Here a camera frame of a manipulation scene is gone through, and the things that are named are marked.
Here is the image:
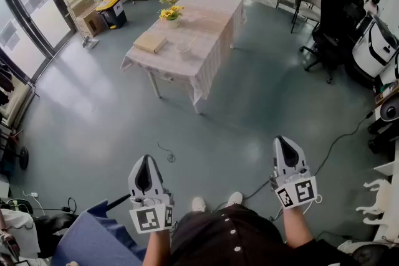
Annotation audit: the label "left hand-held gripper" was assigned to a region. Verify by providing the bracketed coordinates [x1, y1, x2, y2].
[127, 154, 175, 234]

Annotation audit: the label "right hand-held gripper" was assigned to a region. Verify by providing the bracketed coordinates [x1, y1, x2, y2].
[269, 135, 322, 211]

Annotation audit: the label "white cup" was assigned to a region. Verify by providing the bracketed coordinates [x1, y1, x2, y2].
[175, 41, 192, 61]

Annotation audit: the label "person's left forearm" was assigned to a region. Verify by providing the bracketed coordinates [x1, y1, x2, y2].
[142, 228, 172, 266]

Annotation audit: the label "person's right forearm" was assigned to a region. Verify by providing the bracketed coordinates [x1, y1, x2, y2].
[282, 204, 315, 249]

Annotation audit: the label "person's left white shoe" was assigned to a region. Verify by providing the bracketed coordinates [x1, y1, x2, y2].
[191, 196, 207, 213]

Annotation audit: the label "person's white shoe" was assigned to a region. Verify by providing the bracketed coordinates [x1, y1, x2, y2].
[191, 196, 207, 213]
[227, 191, 244, 208]

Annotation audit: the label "person's right white shoe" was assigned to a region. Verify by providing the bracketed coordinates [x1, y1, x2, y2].
[227, 191, 244, 208]

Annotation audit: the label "blue cloth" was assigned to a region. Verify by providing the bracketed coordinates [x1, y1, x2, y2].
[50, 199, 148, 266]

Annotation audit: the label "white-legged table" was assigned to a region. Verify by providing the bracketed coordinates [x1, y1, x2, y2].
[146, 40, 236, 115]

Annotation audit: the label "person's black buttoned garment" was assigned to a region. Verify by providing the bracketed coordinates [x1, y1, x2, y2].
[169, 203, 360, 266]

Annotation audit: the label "white animal figurine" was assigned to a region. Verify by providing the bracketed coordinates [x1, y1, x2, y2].
[355, 178, 395, 227]

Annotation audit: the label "dark dome-shaped device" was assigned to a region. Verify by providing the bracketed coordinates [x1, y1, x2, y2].
[379, 98, 399, 121]

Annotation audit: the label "black round stand base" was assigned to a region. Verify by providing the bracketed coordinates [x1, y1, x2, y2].
[19, 146, 30, 171]

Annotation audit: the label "tan hardcover book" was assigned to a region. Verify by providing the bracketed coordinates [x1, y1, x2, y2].
[133, 31, 168, 55]

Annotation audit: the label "pink checked tablecloth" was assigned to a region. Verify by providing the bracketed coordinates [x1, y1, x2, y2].
[120, 0, 248, 107]

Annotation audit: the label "white black-striped robot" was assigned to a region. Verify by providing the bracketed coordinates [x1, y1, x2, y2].
[352, 11, 399, 79]

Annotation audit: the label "black office chair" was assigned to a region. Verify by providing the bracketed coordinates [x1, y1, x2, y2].
[299, 0, 368, 85]

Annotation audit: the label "grey floor mop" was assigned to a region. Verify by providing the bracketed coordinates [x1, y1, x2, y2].
[66, 2, 100, 49]

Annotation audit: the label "grey chair with black legs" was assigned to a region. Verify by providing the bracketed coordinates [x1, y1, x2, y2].
[290, 0, 323, 34]

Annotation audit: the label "cardboard box with dark print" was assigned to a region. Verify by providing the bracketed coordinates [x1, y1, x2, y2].
[75, 7, 110, 38]

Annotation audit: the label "sunflowers in white vase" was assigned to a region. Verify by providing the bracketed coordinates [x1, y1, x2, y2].
[158, 5, 186, 30]

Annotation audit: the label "dark bin with yellow lid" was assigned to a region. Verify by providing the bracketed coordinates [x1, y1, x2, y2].
[95, 0, 128, 30]

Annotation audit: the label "plain cardboard box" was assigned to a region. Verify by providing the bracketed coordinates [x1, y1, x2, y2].
[67, 0, 104, 15]

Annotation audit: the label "short black cable loop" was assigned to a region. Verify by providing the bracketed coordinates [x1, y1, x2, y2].
[156, 141, 176, 164]

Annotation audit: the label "black floor cable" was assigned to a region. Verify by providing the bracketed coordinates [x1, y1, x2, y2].
[242, 111, 375, 201]

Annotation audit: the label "glass door with black frame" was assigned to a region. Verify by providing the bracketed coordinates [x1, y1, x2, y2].
[0, 0, 79, 82]

